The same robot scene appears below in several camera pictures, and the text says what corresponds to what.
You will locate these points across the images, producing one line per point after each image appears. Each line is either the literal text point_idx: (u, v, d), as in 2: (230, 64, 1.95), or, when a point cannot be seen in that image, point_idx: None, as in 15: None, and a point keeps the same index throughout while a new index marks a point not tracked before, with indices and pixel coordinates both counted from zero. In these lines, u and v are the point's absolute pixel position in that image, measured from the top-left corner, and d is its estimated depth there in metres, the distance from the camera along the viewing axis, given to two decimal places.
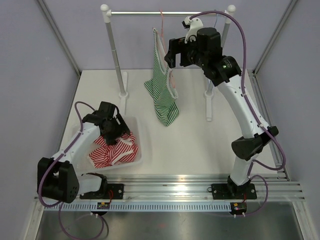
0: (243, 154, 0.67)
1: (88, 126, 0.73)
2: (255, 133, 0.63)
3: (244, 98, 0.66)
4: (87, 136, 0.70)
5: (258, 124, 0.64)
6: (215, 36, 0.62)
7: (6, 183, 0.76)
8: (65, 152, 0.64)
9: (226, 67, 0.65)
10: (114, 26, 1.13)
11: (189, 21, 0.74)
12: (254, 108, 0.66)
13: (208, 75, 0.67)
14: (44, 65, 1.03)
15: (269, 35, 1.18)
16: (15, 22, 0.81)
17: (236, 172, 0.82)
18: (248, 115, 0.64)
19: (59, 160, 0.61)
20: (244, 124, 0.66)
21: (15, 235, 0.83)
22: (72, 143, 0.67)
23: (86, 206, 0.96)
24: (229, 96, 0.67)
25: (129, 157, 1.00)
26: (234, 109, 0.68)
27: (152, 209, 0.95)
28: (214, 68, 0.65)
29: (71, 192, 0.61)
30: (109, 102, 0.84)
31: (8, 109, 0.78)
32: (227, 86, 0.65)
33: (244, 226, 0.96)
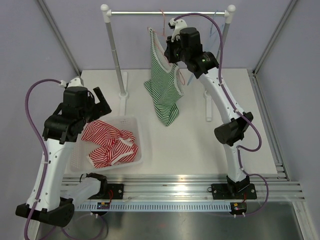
0: (224, 139, 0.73)
1: (52, 145, 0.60)
2: (232, 118, 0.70)
3: (221, 87, 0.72)
4: (56, 163, 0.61)
5: (234, 109, 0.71)
6: (194, 34, 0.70)
7: (6, 183, 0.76)
8: (39, 198, 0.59)
9: (205, 61, 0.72)
10: (114, 25, 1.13)
11: (174, 22, 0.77)
12: (228, 93, 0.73)
13: (190, 68, 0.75)
14: (44, 65, 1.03)
15: (269, 35, 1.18)
16: (15, 22, 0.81)
17: (230, 167, 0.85)
18: (225, 102, 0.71)
19: (36, 209, 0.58)
20: (222, 111, 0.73)
21: (15, 235, 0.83)
22: (42, 182, 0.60)
23: (86, 206, 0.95)
24: (209, 86, 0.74)
25: (129, 157, 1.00)
26: (214, 98, 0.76)
27: (152, 209, 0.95)
28: (194, 62, 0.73)
29: (66, 219, 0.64)
30: (75, 94, 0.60)
31: (9, 109, 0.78)
32: (206, 77, 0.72)
33: (243, 226, 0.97)
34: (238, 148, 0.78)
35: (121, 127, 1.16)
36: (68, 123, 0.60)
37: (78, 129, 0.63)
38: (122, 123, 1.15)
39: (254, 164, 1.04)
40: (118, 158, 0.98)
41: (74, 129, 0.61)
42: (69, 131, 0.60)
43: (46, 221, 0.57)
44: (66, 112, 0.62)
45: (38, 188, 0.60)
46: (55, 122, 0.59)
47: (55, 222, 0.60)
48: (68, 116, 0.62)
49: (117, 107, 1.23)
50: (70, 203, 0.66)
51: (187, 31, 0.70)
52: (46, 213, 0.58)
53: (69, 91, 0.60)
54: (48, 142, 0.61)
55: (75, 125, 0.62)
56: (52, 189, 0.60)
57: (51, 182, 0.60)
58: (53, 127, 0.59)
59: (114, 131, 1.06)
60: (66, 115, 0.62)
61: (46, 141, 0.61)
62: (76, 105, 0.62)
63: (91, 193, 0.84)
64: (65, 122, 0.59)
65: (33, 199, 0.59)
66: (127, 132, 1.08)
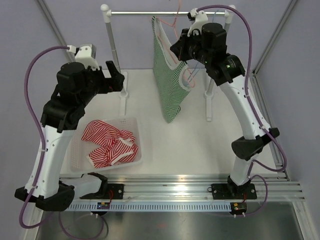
0: (243, 155, 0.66)
1: (51, 133, 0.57)
2: (257, 135, 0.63)
3: (247, 99, 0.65)
4: (53, 151, 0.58)
5: (260, 125, 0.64)
6: (221, 34, 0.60)
7: (6, 183, 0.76)
8: (36, 185, 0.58)
9: (230, 67, 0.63)
10: (113, 25, 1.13)
11: (195, 13, 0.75)
12: (254, 106, 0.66)
13: (211, 74, 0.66)
14: (44, 64, 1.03)
15: (269, 35, 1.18)
16: (14, 22, 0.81)
17: (235, 172, 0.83)
18: (250, 117, 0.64)
19: (33, 195, 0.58)
20: (245, 125, 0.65)
21: (15, 235, 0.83)
22: (39, 169, 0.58)
23: (86, 206, 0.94)
24: (232, 97, 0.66)
25: (129, 157, 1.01)
26: (236, 109, 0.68)
27: (152, 209, 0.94)
28: (217, 67, 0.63)
29: (65, 204, 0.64)
30: (67, 77, 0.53)
31: (9, 108, 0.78)
32: (229, 86, 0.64)
33: (244, 226, 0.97)
34: (252, 161, 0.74)
35: (121, 127, 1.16)
36: (67, 110, 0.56)
37: (78, 116, 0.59)
38: (122, 123, 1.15)
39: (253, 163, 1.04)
40: (118, 158, 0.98)
41: (73, 118, 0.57)
42: (68, 120, 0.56)
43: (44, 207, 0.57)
44: (63, 96, 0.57)
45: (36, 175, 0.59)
46: (55, 107, 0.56)
47: (54, 207, 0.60)
48: (67, 100, 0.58)
49: (117, 107, 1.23)
50: (71, 189, 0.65)
51: (211, 30, 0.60)
52: (43, 200, 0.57)
53: (62, 74, 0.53)
54: (45, 129, 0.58)
55: (76, 113, 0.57)
56: (50, 177, 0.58)
57: (48, 170, 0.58)
58: (51, 113, 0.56)
59: (114, 131, 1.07)
60: (64, 99, 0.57)
61: (45, 127, 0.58)
62: (72, 90, 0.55)
63: (88, 191, 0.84)
64: (65, 109, 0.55)
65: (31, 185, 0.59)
66: (127, 132, 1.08)
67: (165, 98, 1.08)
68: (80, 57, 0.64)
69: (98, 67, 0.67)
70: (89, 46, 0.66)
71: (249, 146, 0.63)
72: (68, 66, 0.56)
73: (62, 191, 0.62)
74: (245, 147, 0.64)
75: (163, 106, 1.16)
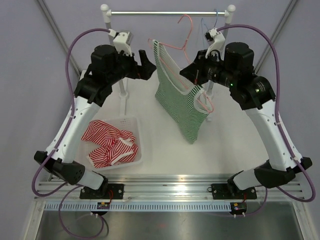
0: (269, 184, 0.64)
1: (81, 103, 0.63)
2: (288, 167, 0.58)
3: (277, 126, 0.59)
4: (80, 119, 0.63)
5: (291, 156, 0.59)
6: (248, 54, 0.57)
7: (6, 183, 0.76)
8: (57, 148, 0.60)
9: (259, 92, 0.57)
10: (114, 25, 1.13)
11: (215, 33, 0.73)
12: (285, 134, 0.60)
13: (238, 99, 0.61)
14: (44, 64, 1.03)
15: (269, 35, 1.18)
16: (15, 22, 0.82)
17: (242, 179, 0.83)
18: (281, 147, 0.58)
19: (52, 157, 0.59)
20: (274, 155, 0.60)
21: (16, 236, 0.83)
22: (63, 134, 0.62)
23: (86, 206, 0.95)
24: (260, 124, 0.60)
25: (130, 157, 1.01)
26: (263, 137, 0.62)
27: (152, 209, 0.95)
28: (244, 91, 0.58)
29: (75, 179, 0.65)
30: (102, 56, 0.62)
31: (9, 109, 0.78)
32: (258, 112, 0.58)
33: (244, 226, 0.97)
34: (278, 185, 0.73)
35: (121, 127, 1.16)
36: (97, 87, 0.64)
37: (105, 94, 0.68)
38: (122, 123, 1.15)
39: (253, 163, 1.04)
40: (118, 158, 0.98)
41: (102, 94, 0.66)
42: (98, 95, 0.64)
43: (59, 171, 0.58)
44: (95, 75, 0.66)
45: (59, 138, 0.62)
46: (87, 84, 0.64)
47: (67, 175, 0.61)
48: (98, 80, 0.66)
49: (117, 107, 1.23)
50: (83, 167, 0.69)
51: (237, 51, 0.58)
52: (61, 163, 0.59)
53: (97, 54, 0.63)
54: (77, 99, 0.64)
55: (104, 90, 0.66)
56: (71, 142, 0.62)
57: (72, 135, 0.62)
58: (84, 88, 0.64)
59: (114, 131, 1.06)
60: (95, 78, 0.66)
61: (76, 98, 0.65)
62: (104, 69, 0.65)
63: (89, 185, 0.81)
64: (96, 87, 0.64)
65: (52, 148, 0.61)
66: (127, 132, 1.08)
67: (182, 119, 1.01)
68: (116, 42, 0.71)
69: (131, 53, 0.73)
70: (126, 34, 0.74)
71: (278, 178, 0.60)
72: (101, 48, 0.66)
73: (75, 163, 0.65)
74: (271, 178, 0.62)
75: (180, 126, 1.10)
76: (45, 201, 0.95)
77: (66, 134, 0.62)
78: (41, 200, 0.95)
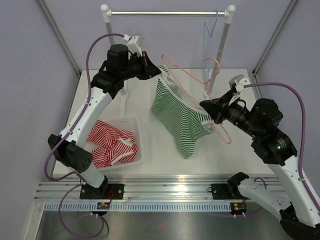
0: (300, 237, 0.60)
1: (96, 92, 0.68)
2: (317, 223, 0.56)
3: (302, 182, 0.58)
4: (94, 107, 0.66)
5: (319, 212, 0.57)
6: (277, 118, 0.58)
7: (5, 183, 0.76)
8: (72, 131, 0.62)
9: (280, 148, 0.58)
10: (114, 26, 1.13)
11: (242, 89, 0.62)
12: (311, 190, 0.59)
13: (259, 153, 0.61)
14: (45, 65, 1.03)
15: (269, 35, 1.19)
16: (15, 23, 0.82)
17: (254, 198, 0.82)
18: (308, 203, 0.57)
19: (66, 139, 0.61)
20: (301, 210, 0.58)
21: (16, 236, 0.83)
22: (78, 119, 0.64)
23: (86, 206, 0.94)
24: (284, 178, 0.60)
25: (130, 157, 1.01)
26: (288, 191, 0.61)
27: (151, 209, 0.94)
28: (266, 148, 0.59)
29: (84, 166, 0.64)
30: (116, 52, 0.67)
31: (9, 109, 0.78)
32: (282, 169, 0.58)
33: (243, 225, 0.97)
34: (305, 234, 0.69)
35: (122, 127, 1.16)
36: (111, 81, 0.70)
37: (119, 86, 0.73)
38: (122, 123, 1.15)
39: (252, 163, 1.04)
40: (118, 158, 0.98)
41: (116, 87, 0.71)
42: (111, 87, 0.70)
43: (71, 153, 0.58)
44: (110, 70, 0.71)
45: (73, 122, 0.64)
46: (101, 78, 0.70)
47: (77, 160, 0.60)
48: (113, 73, 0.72)
49: (117, 108, 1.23)
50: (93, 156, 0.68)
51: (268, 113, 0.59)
52: (74, 145, 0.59)
53: (112, 51, 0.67)
54: (93, 90, 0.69)
55: (117, 83, 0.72)
56: (85, 128, 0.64)
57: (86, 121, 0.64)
58: (100, 81, 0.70)
59: (114, 131, 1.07)
60: (111, 73, 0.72)
61: (92, 89, 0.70)
62: (118, 65, 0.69)
63: (91, 182, 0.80)
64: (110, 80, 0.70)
65: (65, 131, 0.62)
66: (127, 132, 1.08)
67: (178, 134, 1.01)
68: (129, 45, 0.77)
69: (140, 52, 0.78)
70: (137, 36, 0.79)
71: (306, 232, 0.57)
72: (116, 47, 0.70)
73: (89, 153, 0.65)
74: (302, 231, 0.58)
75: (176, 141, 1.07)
76: (45, 202, 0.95)
77: (81, 119, 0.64)
78: (41, 200, 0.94)
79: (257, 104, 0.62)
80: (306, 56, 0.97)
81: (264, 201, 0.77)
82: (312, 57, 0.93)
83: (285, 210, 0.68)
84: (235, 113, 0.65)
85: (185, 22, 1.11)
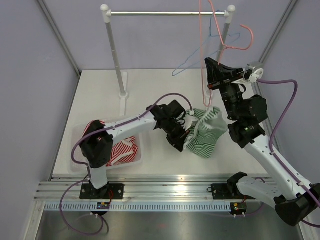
0: (292, 220, 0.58)
1: (149, 117, 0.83)
2: (297, 193, 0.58)
3: (273, 155, 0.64)
4: (141, 123, 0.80)
5: (298, 183, 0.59)
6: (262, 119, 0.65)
7: (5, 183, 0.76)
8: (115, 128, 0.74)
9: (248, 130, 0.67)
10: (114, 26, 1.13)
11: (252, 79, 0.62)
12: (285, 163, 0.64)
13: (233, 135, 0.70)
14: (44, 65, 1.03)
15: (269, 36, 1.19)
16: (15, 23, 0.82)
17: (252, 192, 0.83)
18: (283, 174, 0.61)
19: (107, 130, 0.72)
20: (282, 185, 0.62)
21: (15, 237, 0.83)
22: (124, 123, 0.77)
23: (86, 206, 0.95)
24: (259, 156, 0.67)
25: (131, 157, 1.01)
26: (267, 170, 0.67)
27: (152, 209, 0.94)
28: (237, 131, 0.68)
29: (99, 162, 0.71)
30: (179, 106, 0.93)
31: (9, 109, 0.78)
32: (253, 146, 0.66)
33: (244, 225, 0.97)
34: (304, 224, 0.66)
35: None
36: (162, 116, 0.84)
37: (163, 125, 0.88)
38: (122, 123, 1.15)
39: (252, 163, 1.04)
40: (118, 158, 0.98)
41: (162, 123, 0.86)
42: (159, 120, 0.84)
43: (103, 143, 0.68)
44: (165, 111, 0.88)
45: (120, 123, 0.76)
46: (155, 111, 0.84)
47: (99, 150, 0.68)
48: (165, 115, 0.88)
49: (117, 108, 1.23)
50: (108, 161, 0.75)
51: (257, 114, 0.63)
52: (110, 138, 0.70)
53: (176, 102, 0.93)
54: (148, 115, 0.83)
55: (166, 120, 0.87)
56: (125, 132, 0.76)
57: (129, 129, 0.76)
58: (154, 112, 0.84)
59: None
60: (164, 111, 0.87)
61: (147, 113, 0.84)
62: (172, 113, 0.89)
63: (95, 182, 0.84)
64: (160, 115, 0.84)
65: (110, 125, 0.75)
66: None
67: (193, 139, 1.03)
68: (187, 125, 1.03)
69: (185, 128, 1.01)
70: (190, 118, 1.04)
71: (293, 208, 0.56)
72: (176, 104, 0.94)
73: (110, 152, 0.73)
74: (292, 211, 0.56)
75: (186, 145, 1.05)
76: (45, 202, 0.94)
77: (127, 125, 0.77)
78: (41, 200, 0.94)
79: (255, 99, 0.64)
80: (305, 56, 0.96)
81: (260, 194, 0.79)
82: (311, 57, 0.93)
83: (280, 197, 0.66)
84: (231, 93, 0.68)
85: (185, 22, 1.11)
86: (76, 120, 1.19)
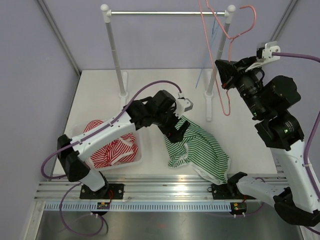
0: (292, 221, 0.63)
1: (123, 119, 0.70)
2: (315, 209, 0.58)
3: (305, 168, 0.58)
4: (115, 129, 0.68)
5: (318, 198, 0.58)
6: (294, 101, 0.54)
7: (5, 183, 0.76)
8: (81, 141, 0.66)
9: (288, 132, 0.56)
10: (114, 26, 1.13)
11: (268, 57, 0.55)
12: (313, 175, 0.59)
13: (264, 135, 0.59)
14: (44, 64, 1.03)
15: (269, 36, 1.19)
16: (15, 22, 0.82)
17: (252, 192, 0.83)
18: (308, 189, 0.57)
19: (73, 146, 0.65)
20: (300, 196, 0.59)
21: (15, 237, 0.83)
22: (92, 134, 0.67)
23: (86, 206, 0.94)
24: (287, 164, 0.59)
25: (131, 157, 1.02)
26: (289, 177, 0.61)
27: (152, 209, 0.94)
28: (273, 131, 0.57)
29: (76, 175, 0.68)
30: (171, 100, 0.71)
31: (9, 108, 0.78)
32: (287, 154, 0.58)
33: (244, 225, 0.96)
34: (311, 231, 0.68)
35: None
36: (142, 113, 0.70)
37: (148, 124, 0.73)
38: None
39: (252, 163, 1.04)
40: (118, 158, 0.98)
41: (144, 121, 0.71)
42: (139, 120, 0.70)
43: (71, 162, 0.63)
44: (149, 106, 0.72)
45: (88, 135, 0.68)
46: (136, 107, 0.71)
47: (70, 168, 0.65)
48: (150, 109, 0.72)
49: (117, 108, 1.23)
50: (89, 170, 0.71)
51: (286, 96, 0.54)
52: (75, 156, 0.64)
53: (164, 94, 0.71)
54: (125, 115, 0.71)
55: (147, 119, 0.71)
56: (95, 144, 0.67)
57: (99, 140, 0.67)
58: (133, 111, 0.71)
59: None
60: (147, 107, 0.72)
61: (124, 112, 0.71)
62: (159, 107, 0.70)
63: (91, 185, 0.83)
64: (142, 112, 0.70)
65: (77, 138, 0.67)
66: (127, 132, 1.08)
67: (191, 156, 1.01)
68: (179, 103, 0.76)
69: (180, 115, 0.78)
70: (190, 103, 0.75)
71: (303, 218, 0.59)
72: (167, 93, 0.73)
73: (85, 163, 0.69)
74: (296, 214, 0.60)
75: (188, 150, 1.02)
76: (45, 201, 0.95)
77: (97, 135, 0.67)
78: (41, 200, 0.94)
79: (277, 79, 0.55)
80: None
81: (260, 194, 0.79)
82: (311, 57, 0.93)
83: (278, 196, 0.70)
84: (248, 82, 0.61)
85: (185, 22, 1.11)
86: (76, 120, 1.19)
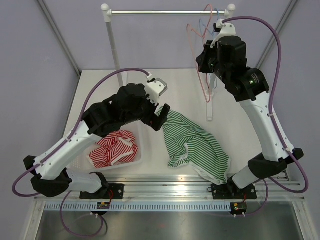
0: (263, 174, 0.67)
1: (82, 130, 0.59)
2: (280, 157, 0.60)
3: (270, 118, 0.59)
4: (74, 144, 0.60)
5: (284, 147, 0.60)
6: (240, 46, 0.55)
7: (4, 183, 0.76)
8: (42, 163, 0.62)
9: (253, 83, 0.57)
10: (114, 25, 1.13)
11: (221, 25, 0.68)
12: (278, 125, 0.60)
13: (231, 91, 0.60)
14: (44, 64, 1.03)
15: (269, 35, 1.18)
16: (15, 22, 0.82)
17: (242, 180, 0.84)
18: (274, 139, 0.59)
19: (35, 168, 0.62)
20: (267, 147, 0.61)
21: (15, 237, 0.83)
22: (53, 153, 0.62)
23: (85, 206, 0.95)
24: (254, 116, 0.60)
25: (131, 157, 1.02)
26: (256, 128, 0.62)
27: (152, 209, 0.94)
28: (238, 83, 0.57)
29: (53, 192, 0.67)
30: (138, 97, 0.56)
31: (9, 109, 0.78)
32: (252, 105, 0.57)
33: (244, 225, 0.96)
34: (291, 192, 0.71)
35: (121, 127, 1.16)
36: (104, 119, 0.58)
37: (112, 129, 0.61)
38: None
39: None
40: (118, 158, 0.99)
41: (106, 128, 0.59)
42: (101, 127, 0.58)
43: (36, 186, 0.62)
44: (112, 108, 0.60)
45: (48, 154, 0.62)
46: (97, 112, 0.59)
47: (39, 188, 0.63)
48: (114, 111, 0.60)
49: None
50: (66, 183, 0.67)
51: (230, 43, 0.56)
52: (38, 180, 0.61)
53: (125, 89, 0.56)
54: (82, 124, 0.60)
55: (112, 125, 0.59)
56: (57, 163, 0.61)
57: (59, 158, 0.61)
58: (94, 114, 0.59)
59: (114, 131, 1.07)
60: (111, 110, 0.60)
61: (81, 122, 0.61)
62: (123, 107, 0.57)
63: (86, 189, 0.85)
64: (104, 118, 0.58)
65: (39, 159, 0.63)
66: (127, 132, 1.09)
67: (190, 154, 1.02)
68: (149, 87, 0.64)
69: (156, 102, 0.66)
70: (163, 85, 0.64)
71: (272, 167, 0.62)
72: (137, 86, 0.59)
73: (58, 180, 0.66)
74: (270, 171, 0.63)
75: (188, 150, 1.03)
76: (45, 202, 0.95)
77: (56, 153, 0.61)
78: (41, 200, 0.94)
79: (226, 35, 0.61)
80: (304, 56, 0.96)
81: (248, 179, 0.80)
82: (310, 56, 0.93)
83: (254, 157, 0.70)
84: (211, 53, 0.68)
85: (185, 22, 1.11)
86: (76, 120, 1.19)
